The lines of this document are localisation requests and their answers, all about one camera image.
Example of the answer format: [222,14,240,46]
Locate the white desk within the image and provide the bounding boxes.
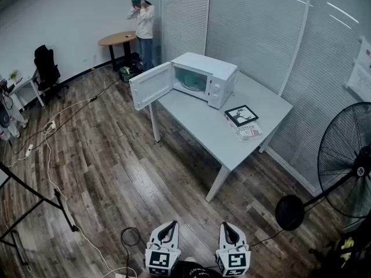
[5,68,46,112]

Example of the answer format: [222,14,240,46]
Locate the green glass bowl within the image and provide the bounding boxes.
[181,74,207,89]

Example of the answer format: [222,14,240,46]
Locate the long white floor cable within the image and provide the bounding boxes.
[5,68,137,278]

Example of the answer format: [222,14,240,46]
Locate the grey table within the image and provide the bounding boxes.
[149,71,293,203]

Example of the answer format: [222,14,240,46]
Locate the long black floor cable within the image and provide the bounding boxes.
[12,78,120,155]

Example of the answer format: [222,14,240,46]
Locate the black standing fan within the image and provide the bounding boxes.
[275,102,371,232]

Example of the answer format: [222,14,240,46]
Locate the person's black printed clothing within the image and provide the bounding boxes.
[173,261,224,278]

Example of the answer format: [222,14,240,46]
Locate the white microwave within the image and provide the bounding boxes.
[129,52,239,111]

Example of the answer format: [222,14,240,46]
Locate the white magazine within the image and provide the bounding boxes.
[228,119,263,141]

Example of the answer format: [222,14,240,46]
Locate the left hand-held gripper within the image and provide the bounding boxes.
[144,220,182,277]

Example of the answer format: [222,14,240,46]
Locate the thin black cable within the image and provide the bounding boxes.
[120,226,146,278]

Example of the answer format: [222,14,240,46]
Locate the green and black device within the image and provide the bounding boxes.
[118,65,143,83]

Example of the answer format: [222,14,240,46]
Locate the black office chair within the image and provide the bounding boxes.
[34,45,70,101]

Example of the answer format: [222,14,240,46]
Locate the paper notices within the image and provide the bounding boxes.
[344,36,371,101]

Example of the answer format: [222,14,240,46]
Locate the black framed deer picture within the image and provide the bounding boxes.
[224,105,259,127]

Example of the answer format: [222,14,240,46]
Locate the black metal stand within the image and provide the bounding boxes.
[0,162,79,268]

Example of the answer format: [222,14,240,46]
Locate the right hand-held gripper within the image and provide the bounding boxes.
[216,221,252,277]

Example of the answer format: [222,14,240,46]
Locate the round wooden table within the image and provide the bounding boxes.
[97,31,137,72]

